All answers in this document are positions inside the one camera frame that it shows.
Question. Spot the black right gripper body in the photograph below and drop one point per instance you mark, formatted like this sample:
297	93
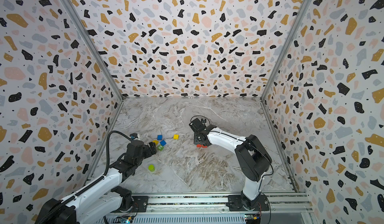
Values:
199	138

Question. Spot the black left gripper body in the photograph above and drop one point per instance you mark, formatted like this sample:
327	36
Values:
145	152

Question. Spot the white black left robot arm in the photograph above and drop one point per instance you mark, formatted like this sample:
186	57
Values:
103	195

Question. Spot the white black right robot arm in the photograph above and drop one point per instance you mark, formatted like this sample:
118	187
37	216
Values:
252	157

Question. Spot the green cylinder block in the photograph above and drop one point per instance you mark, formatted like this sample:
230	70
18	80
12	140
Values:
151	168

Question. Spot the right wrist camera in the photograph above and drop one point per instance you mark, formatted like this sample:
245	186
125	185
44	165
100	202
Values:
198	124

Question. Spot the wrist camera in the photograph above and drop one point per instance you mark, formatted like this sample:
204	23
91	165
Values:
135	136
198	124

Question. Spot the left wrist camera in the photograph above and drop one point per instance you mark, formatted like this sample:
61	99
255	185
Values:
135	136

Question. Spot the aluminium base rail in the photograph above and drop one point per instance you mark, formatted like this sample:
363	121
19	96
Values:
215	208

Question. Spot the left wall corner aluminium post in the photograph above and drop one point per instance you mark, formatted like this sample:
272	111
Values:
89	43

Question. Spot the wall corner aluminium post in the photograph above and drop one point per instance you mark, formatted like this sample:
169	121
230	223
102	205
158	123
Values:
291	35
89	43

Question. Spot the right wall corner aluminium post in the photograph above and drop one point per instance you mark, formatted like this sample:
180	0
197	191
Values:
291	35

